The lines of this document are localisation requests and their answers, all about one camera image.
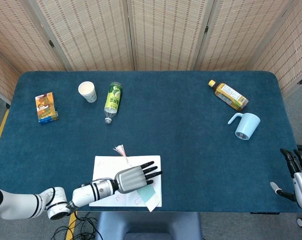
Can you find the woven rattan screen panel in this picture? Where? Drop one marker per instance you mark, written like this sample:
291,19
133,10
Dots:
291,50
241,35
166,35
1,75
23,32
91,35

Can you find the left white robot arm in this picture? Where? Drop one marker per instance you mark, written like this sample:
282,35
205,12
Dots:
86,195

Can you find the dark blue table cloth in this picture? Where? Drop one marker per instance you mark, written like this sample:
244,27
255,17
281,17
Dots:
191,150

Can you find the blue grey robot torso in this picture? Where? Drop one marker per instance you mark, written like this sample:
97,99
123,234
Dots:
153,225

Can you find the white paper cup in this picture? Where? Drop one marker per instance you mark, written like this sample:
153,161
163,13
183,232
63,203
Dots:
87,90

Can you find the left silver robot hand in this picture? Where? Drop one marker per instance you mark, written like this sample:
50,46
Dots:
131,180

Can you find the white notebook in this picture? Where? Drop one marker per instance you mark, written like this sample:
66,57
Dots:
103,170

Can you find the yellow cap tea bottle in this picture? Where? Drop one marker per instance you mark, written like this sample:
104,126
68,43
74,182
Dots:
229,96

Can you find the green label plastic bottle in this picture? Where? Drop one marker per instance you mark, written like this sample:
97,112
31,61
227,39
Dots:
113,100

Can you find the orange and blue carton box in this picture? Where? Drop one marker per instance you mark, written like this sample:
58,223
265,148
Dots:
46,107

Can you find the black caster wheel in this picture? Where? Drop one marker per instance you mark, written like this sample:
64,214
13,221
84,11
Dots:
301,222

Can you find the blue bookmark with tassel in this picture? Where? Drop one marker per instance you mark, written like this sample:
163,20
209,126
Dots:
148,197

